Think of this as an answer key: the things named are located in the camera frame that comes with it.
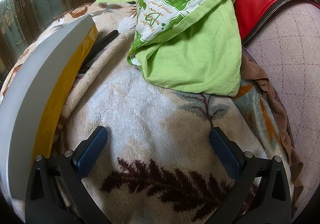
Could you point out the red jacket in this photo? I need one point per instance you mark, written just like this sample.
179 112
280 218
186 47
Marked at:
262 1

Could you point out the green printed cloth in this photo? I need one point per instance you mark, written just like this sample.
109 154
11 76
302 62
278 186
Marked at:
187 64

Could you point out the thick black marker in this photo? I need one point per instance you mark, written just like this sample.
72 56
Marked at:
100 47

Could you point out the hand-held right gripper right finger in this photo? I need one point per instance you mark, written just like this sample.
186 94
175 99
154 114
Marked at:
225 154

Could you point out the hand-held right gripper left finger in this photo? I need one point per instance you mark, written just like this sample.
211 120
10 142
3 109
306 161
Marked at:
92 150

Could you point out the grey quilted upholstery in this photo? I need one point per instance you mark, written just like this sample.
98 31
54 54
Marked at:
300 64

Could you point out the leaf print fleece blanket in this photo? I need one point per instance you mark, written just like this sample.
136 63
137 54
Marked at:
150 114

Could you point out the white foam tray yellow tape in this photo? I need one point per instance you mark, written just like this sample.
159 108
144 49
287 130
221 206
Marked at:
37 76

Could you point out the black gel pen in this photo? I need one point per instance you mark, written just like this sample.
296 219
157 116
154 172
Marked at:
110 35

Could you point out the wooden glass door cabinet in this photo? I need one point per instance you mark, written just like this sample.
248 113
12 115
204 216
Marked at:
37 1

